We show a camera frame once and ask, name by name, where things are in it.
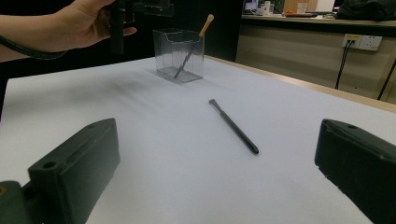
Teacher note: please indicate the clear plastic organizer box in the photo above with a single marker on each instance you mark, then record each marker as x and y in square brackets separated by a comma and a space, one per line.
[179, 56]

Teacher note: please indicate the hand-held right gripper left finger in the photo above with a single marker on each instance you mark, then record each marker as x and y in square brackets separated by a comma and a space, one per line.
[77, 168]

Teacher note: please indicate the black brush with orange tip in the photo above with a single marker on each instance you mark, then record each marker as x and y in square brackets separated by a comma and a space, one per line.
[205, 28]

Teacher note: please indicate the white cup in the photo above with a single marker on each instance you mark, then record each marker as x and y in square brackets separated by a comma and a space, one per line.
[302, 7]

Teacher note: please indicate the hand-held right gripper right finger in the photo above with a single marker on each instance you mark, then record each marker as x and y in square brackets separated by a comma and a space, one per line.
[361, 168]

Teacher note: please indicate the thin black pole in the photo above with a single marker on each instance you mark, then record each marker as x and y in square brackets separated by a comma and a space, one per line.
[387, 79]

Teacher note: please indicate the long room counter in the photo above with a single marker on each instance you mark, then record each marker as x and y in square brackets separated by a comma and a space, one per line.
[311, 23]

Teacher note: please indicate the white wall socket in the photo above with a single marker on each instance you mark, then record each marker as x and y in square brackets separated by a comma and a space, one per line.
[364, 42]

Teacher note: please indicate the white table mat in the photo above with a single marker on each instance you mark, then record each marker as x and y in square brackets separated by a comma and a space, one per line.
[171, 130]

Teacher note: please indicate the computer monitor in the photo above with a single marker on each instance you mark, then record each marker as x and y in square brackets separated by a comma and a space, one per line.
[250, 6]

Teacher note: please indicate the dark bag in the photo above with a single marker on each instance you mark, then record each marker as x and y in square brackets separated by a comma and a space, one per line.
[367, 9]

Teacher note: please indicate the black brush with white band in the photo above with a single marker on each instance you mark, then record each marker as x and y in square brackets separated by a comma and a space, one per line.
[233, 126]

